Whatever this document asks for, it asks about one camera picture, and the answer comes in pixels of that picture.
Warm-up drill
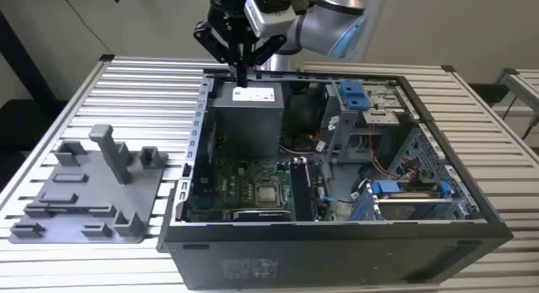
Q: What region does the black chair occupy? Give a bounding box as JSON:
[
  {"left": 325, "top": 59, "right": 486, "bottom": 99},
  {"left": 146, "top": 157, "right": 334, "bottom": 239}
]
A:
[{"left": 0, "top": 99, "right": 69, "bottom": 167}]

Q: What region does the black box beyond table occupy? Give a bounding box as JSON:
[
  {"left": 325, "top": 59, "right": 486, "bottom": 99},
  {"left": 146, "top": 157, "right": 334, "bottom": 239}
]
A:
[{"left": 470, "top": 83, "right": 509, "bottom": 107}]

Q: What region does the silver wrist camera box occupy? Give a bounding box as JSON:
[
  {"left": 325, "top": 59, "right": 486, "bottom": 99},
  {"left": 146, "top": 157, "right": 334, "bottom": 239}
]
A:
[{"left": 243, "top": 0, "right": 298, "bottom": 39}]

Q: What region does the grey plastic parts rack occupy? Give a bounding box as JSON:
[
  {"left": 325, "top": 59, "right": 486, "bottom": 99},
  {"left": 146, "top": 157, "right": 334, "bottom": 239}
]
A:
[{"left": 9, "top": 124, "right": 170, "bottom": 245}]

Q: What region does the black open PC case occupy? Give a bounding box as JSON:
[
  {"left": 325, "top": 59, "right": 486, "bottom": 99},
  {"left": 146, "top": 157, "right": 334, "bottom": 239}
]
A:
[{"left": 157, "top": 68, "right": 516, "bottom": 290}]

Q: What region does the power supply wire bundle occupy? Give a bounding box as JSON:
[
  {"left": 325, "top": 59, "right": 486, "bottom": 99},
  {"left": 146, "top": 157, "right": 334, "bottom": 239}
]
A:
[{"left": 281, "top": 131, "right": 329, "bottom": 155}]

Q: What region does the black graphics card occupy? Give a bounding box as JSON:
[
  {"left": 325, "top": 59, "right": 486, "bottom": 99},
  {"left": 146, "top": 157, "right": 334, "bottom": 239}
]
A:
[{"left": 231, "top": 209, "right": 294, "bottom": 223}]

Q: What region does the grey power supply unit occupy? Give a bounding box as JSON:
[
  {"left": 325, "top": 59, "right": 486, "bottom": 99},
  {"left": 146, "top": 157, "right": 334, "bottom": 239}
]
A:
[{"left": 209, "top": 81, "right": 285, "bottom": 158}]

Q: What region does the grey metal drive cage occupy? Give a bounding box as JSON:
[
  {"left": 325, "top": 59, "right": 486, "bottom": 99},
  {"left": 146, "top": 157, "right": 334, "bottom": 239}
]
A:
[{"left": 322, "top": 80, "right": 417, "bottom": 163}]

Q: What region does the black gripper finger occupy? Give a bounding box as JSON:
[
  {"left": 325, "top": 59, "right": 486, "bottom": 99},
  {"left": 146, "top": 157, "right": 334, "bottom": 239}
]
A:
[
  {"left": 193, "top": 18, "right": 245, "bottom": 87},
  {"left": 243, "top": 35, "right": 289, "bottom": 87}
]

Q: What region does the silver CPU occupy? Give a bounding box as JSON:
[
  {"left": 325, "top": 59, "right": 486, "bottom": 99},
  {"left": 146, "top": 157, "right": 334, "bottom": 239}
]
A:
[{"left": 257, "top": 184, "right": 282, "bottom": 208}]

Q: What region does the orange data wire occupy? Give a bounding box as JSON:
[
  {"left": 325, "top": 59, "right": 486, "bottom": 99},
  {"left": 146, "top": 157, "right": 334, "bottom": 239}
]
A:
[{"left": 366, "top": 131, "right": 406, "bottom": 181}]

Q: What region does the blue plastic drive bay latch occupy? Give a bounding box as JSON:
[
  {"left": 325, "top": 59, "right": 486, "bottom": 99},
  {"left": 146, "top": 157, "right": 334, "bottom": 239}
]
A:
[{"left": 339, "top": 80, "right": 371, "bottom": 111}]

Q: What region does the green motherboard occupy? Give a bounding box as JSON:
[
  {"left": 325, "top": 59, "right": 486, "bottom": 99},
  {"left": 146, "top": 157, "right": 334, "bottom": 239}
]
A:
[{"left": 185, "top": 157, "right": 338, "bottom": 223}]

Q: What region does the black slanted frame bar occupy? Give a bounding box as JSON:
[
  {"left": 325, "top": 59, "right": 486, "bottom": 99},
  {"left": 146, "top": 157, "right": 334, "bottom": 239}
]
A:
[{"left": 0, "top": 10, "right": 59, "bottom": 101}]

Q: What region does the hard disk in blue carrier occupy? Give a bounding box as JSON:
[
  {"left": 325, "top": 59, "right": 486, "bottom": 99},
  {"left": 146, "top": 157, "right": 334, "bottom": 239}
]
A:
[{"left": 366, "top": 179, "right": 454, "bottom": 221}]

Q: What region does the aluminium slat side table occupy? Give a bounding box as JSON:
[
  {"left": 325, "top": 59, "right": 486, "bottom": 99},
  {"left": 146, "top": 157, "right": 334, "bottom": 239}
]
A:
[{"left": 493, "top": 68, "right": 539, "bottom": 117}]

